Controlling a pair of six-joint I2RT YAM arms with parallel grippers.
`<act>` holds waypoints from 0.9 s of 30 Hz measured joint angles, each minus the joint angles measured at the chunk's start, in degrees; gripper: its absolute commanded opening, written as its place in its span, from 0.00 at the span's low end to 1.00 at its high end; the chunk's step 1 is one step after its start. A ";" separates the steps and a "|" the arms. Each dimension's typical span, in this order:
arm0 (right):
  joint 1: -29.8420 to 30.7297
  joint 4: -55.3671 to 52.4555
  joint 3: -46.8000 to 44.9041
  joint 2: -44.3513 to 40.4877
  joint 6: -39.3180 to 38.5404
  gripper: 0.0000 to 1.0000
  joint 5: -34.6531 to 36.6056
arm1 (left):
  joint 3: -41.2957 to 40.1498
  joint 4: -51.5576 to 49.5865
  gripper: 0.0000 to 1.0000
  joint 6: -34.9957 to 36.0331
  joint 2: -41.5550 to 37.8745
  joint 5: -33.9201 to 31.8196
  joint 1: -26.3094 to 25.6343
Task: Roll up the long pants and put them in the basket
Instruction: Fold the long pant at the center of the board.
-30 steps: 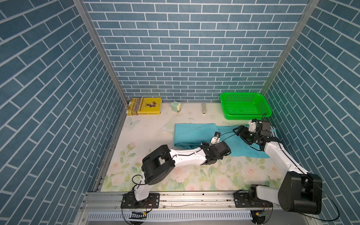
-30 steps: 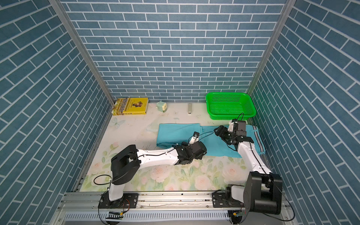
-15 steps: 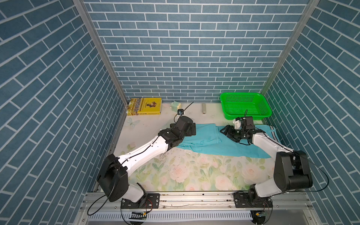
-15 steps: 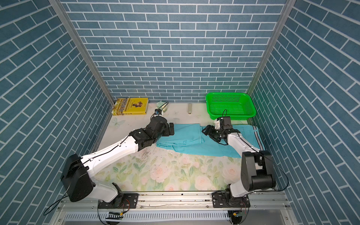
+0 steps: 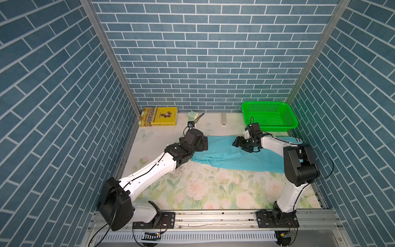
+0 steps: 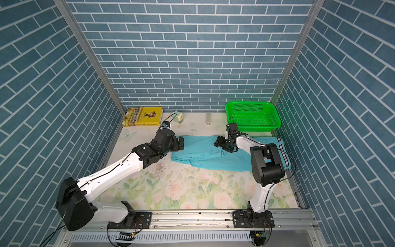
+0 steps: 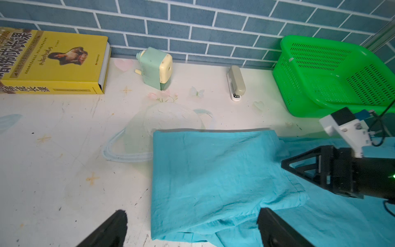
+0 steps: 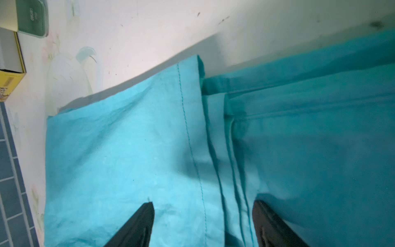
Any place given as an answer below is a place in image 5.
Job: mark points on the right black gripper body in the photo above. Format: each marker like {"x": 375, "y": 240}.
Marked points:
{"x": 245, "y": 144}

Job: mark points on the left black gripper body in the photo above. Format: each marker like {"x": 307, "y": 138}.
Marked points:
{"x": 199, "y": 146}

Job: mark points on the teal long pants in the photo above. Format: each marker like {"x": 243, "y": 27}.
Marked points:
{"x": 222, "y": 154}

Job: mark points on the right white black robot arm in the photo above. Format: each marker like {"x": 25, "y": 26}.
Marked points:
{"x": 300, "y": 169}

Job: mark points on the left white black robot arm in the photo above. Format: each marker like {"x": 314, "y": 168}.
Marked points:
{"x": 116, "y": 202}

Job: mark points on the pale green tape dispenser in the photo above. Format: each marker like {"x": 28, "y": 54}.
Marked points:
{"x": 192, "y": 116}

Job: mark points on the green plastic basket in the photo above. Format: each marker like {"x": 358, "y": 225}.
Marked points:
{"x": 271, "y": 116}

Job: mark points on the floral table mat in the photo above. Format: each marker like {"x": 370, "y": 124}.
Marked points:
{"x": 197, "y": 186}

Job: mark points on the yellow book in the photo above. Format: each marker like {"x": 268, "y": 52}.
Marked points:
{"x": 158, "y": 117}

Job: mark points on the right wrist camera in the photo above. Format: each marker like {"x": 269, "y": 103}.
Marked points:
{"x": 247, "y": 134}

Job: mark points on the aluminium mounting rail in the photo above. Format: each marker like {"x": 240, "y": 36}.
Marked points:
{"x": 224, "y": 228}

